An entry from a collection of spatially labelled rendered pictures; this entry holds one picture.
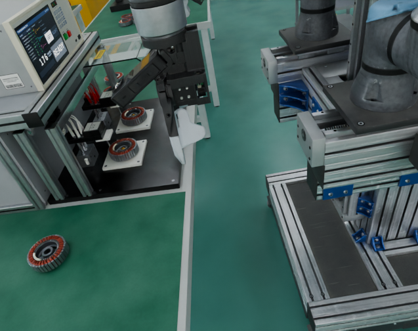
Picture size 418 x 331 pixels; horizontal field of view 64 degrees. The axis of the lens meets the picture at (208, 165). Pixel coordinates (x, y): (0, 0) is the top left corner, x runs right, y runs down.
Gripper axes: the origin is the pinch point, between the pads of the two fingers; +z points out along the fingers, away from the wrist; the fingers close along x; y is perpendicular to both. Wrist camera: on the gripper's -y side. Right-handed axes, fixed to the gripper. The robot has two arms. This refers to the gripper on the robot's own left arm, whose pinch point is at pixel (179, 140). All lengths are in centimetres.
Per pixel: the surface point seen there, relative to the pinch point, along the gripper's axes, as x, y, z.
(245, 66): 285, 50, 115
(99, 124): 54, -34, 23
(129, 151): 49, -26, 34
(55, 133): 33, -39, 12
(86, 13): 408, -127, 61
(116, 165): 46, -31, 37
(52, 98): 43, -40, 5
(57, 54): 63, -41, -1
